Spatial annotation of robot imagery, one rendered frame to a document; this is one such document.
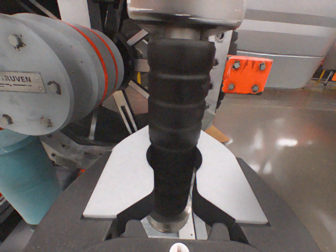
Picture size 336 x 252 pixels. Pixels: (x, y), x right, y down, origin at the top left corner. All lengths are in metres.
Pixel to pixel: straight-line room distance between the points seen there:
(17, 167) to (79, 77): 0.22
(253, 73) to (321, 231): 1.17
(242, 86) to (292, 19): 0.59
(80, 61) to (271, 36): 0.76
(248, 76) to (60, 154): 0.48
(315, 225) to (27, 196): 1.39
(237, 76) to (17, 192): 0.47
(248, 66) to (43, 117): 0.33
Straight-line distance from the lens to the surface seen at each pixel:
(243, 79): 0.33
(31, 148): 0.36
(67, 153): 0.48
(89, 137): 0.52
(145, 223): 0.76
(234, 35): 0.40
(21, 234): 1.03
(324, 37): 0.99
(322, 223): 1.43
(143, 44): 0.79
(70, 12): 0.35
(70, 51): 0.21
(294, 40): 0.90
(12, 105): 0.24
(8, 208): 1.03
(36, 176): 0.38
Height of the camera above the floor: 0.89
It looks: 28 degrees down
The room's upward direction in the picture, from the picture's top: 3 degrees clockwise
